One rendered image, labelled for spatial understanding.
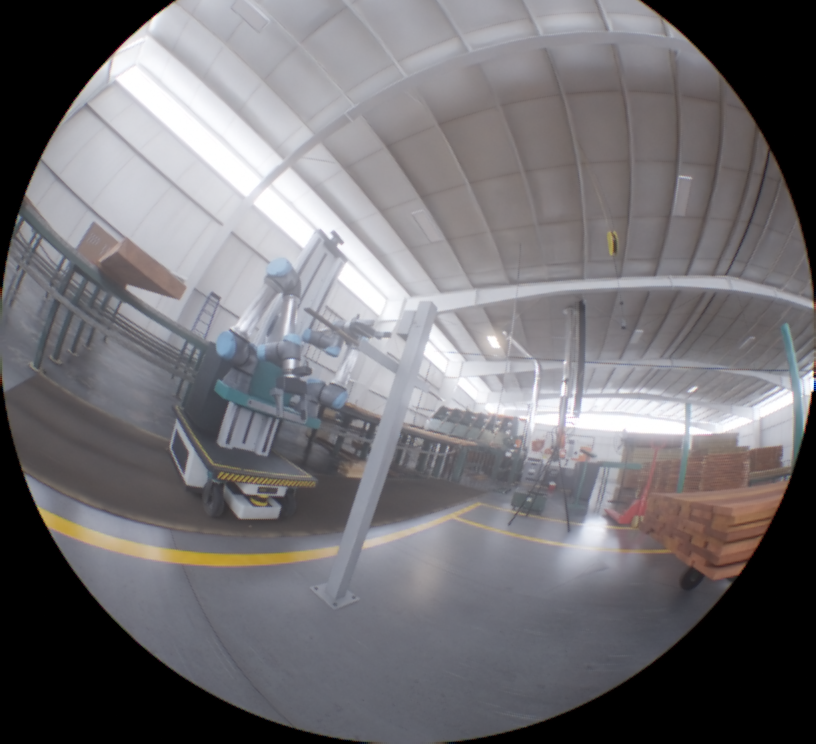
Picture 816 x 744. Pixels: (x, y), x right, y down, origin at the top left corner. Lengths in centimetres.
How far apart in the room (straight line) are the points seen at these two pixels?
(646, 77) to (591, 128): 204
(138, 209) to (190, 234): 194
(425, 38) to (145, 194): 783
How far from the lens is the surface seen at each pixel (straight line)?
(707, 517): 128
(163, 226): 855
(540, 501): 424
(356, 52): 674
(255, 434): 168
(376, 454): 95
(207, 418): 165
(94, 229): 860
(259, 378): 149
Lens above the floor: 78
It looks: 20 degrees up
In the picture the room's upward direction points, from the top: 18 degrees clockwise
